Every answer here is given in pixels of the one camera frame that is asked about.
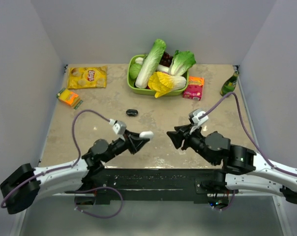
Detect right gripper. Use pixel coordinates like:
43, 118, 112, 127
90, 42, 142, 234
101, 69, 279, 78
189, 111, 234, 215
165, 123, 216, 165

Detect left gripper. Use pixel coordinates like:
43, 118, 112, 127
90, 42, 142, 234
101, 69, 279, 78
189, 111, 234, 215
103, 129, 149, 163

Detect white earbud charging case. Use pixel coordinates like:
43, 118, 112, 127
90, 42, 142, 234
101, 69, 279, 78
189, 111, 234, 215
139, 131, 154, 139

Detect black earbud charging case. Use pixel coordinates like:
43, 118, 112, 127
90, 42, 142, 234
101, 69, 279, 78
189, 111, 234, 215
126, 109, 138, 117

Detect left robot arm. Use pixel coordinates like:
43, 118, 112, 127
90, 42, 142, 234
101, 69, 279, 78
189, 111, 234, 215
0, 130, 153, 214

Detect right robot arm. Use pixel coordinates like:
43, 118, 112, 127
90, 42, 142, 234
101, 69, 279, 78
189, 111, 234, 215
166, 125, 297, 205

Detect pink snack box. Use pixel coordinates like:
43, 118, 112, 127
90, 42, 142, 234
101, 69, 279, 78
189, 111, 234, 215
183, 76, 205, 101

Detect yellow napa cabbage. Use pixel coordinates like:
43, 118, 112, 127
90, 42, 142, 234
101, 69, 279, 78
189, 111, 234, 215
148, 71, 186, 98

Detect green plastic basin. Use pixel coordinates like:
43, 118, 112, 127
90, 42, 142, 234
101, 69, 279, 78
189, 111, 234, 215
127, 54, 189, 96

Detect green glass bottle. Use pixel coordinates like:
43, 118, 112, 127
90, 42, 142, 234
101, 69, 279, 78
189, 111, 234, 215
220, 71, 239, 96

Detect small green cabbage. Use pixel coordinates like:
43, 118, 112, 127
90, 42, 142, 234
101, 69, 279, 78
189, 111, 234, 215
129, 63, 142, 80

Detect green leafy lettuce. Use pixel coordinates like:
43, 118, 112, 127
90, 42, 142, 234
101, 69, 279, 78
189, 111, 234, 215
168, 50, 196, 76

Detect dark red grapes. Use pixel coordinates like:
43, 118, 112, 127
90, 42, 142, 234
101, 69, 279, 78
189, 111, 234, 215
159, 52, 173, 67

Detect yellow orange sponge pack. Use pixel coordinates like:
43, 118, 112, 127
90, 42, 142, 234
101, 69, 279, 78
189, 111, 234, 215
56, 88, 83, 110

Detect tall napa cabbage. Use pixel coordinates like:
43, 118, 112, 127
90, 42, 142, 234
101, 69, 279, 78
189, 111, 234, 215
135, 39, 166, 89

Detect white radish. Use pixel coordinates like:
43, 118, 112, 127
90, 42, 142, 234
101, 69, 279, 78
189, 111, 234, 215
135, 57, 169, 73

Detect yellow chips bag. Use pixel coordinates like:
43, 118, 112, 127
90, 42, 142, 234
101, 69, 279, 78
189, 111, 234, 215
67, 66, 107, 89

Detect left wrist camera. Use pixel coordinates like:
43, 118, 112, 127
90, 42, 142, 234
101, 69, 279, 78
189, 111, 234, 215
109, 119, 127, 141

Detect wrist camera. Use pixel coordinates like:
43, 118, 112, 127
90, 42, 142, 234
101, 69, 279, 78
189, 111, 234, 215
109, 119, 127, 141
189, 109, 208, 134

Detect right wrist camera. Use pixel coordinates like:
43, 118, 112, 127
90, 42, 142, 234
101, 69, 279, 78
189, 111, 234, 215
189, 109, 208, 134

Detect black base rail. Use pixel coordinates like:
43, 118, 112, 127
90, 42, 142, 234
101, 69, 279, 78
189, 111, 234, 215
67, 168, 232, 204

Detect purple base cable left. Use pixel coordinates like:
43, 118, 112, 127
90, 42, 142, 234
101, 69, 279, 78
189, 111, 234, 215
74, 186, 124, 219

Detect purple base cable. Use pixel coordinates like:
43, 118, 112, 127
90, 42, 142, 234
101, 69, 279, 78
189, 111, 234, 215
74, 186, 124, 219
211, 189, 237, 212

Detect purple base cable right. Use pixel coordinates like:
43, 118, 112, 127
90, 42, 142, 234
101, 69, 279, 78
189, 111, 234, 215
211, 189, 237, 212

